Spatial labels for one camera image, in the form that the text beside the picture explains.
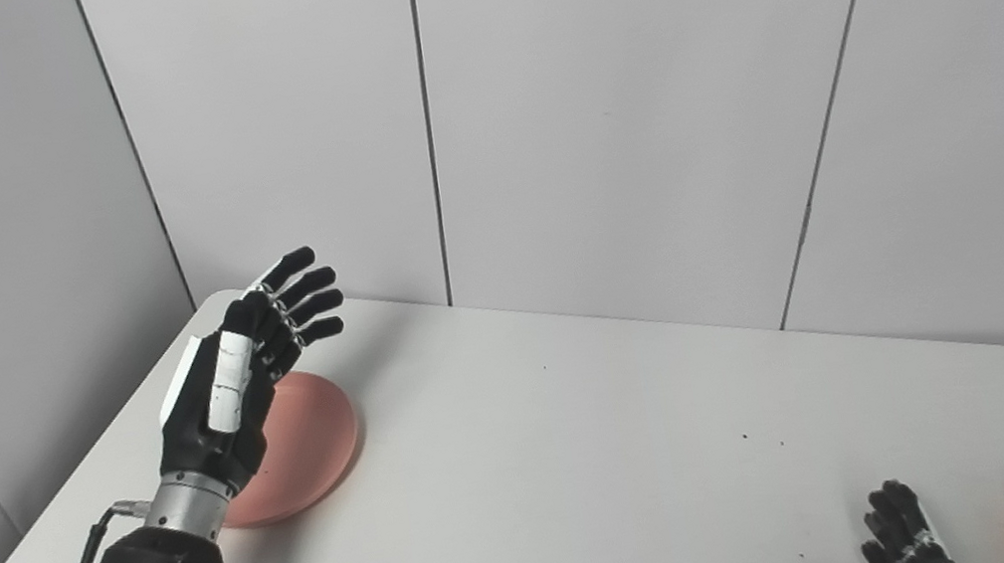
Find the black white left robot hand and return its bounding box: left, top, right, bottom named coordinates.
left=129, top=242, right=373, bottom=503

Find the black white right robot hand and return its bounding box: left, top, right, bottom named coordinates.
left=850, top=471, right=958, bottom=563

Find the pink round plate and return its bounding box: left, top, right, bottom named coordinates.
left=200, top=362, right=373, bottom=534

